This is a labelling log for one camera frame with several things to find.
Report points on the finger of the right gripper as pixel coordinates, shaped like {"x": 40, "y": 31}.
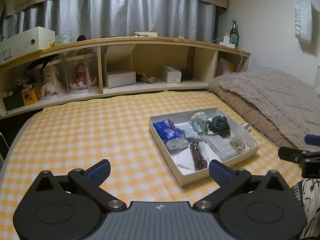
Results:
{"x": 313, "y": 140}
{"x": 291, "y": 154}

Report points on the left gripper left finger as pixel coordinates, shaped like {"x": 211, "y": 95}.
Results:
{"x": 78, "y": 190}

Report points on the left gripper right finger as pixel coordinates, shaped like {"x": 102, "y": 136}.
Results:
{"x": 235, "y": 182}

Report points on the dark item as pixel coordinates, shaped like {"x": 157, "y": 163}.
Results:
{"x": 198, "y": 155}

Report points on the white toilet seat cushion packet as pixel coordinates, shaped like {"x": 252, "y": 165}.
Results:
{"x": 221, "y": 147}

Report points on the white face mask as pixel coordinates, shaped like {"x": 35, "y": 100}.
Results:
{"x": 185, "y": 160}

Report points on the beige fluffy blanket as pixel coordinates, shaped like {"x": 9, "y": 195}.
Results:
{"x": 277, "y": 104}

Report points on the yellow checked bed sheet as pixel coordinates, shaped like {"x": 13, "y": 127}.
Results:
{"x": 80, "y": 134}

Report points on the dark teal scrunchie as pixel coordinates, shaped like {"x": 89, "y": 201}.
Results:
{"x": 219, "y": 125}

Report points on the white shallow cardboard box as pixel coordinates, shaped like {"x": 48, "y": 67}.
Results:
{"x": 182, "y": 121}

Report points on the light blue floral pouch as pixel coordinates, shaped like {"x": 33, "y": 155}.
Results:
{"x": 199, "y": 122}

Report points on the blue tissue pack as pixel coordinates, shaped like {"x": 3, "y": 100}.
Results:
{"x": 172, "y": 137}

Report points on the orange small box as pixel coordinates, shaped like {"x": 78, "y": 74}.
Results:
{"x": 30, "y": 96}

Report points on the doll in clear case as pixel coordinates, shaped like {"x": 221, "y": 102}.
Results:
{"x": 51, "y": 80}
{"x": 82, "y": 72}

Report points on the open white box in shelf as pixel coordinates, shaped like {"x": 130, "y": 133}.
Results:
{"x": 118, "y": 66}

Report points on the wooden headboard shelf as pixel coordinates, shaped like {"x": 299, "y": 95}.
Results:
{"x": 196, "y": 60}

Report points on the white tissue box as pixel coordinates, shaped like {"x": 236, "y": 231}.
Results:
{"x": 171, "y": 75}

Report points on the green glass bottle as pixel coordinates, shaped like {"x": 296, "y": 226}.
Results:
{"x": 234, "y": 34}

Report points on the white hanging bag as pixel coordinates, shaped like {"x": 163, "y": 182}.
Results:
{"x": 303, "y": 21}

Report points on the white long box on shelf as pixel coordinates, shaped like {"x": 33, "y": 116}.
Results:
{"x": 25, "y": 43}

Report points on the grey curtain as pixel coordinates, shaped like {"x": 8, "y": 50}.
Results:
{"x": 190, "y": 19}

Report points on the clear bag with hair ties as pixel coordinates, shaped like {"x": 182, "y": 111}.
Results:
{"x": 239, "y": 144}

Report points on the white charger with cable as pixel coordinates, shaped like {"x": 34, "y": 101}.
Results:
{"x": 226, "y": 43}

